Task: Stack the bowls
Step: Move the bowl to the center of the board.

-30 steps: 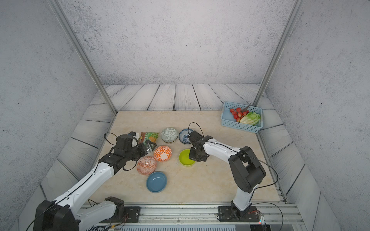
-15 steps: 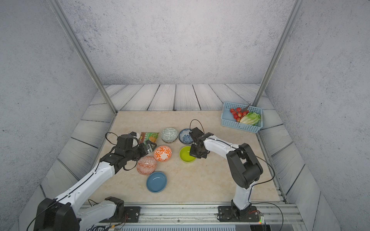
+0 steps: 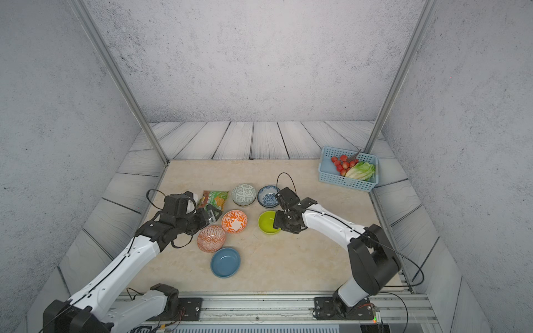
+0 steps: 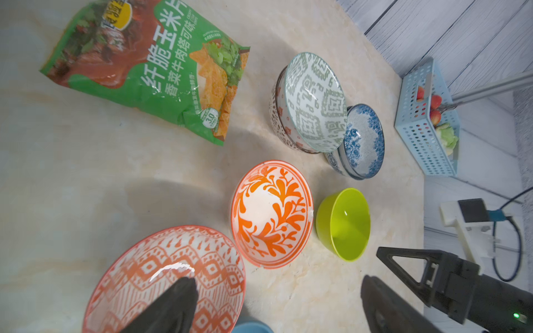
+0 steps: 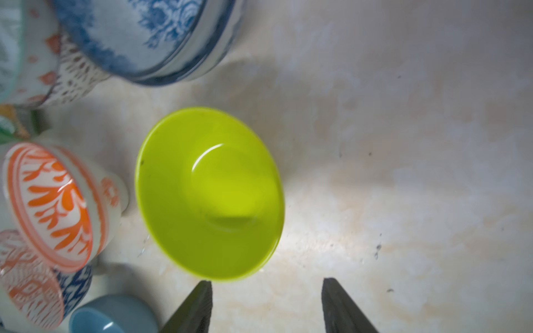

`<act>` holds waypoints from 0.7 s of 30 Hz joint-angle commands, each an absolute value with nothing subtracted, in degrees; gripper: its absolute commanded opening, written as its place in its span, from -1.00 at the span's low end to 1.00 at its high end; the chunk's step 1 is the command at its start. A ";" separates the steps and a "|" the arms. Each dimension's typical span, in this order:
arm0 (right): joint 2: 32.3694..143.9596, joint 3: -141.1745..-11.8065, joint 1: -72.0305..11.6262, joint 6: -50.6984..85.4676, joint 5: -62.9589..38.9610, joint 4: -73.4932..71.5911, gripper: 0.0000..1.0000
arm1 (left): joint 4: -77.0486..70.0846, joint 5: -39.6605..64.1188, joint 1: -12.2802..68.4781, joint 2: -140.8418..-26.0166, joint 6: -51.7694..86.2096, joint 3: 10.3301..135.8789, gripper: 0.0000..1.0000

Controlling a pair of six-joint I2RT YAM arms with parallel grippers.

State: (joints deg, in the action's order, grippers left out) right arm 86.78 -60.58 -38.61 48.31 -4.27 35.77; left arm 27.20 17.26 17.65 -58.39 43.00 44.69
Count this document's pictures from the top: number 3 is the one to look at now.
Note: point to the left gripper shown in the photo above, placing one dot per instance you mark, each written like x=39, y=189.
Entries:
x=205, y=220

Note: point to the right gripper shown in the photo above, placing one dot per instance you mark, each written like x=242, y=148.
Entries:
x=279, y=214

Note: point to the lime green bowl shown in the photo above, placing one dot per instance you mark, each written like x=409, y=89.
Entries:
x=266, y=221

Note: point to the blue floral bowl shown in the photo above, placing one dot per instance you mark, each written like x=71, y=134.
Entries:
x=267, y=196

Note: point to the red patterned bowl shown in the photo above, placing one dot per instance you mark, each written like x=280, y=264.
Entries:
x=211, y=239

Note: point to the green patterned bowl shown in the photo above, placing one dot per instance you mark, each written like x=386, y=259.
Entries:
x=244, y=195

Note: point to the orange floral bowl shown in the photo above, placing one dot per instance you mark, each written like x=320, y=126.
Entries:
x=234, y=221

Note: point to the plain blue bowl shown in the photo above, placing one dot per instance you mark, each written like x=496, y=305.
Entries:
x=225, y=263

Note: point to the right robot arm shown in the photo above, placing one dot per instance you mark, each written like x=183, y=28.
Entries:
x=372, y=259

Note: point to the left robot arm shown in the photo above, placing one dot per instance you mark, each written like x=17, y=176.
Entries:
x=89, y=309

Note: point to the green snack bag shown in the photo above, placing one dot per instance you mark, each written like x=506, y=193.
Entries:
x=215, y=198

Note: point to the light blue plastic basket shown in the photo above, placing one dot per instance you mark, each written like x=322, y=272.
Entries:
x=328, y=171

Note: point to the red tomatoes cluster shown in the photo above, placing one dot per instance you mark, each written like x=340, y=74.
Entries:
x=344, y=163

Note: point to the lettuce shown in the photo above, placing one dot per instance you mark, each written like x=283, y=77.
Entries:
x=361, y=171

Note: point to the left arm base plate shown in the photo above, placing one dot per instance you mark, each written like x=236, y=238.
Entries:
x=189, y=308

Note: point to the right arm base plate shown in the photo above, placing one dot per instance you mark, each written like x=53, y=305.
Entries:
x=333, y=308

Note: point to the right metal frame post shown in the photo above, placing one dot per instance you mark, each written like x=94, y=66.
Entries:
x=409, y=55

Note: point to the metal frame post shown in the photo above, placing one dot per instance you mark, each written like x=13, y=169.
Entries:
x=409, y=55
x=92, y=32

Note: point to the front aluminium rail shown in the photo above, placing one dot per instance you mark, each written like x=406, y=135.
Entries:
x=391, y=307

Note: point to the left metal frame post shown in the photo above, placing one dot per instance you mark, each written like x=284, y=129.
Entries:
x=92, y=32

